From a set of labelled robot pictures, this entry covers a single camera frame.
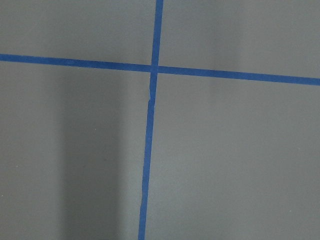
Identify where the brown paper table cover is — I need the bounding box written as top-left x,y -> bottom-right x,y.
0,0 -> 320,240

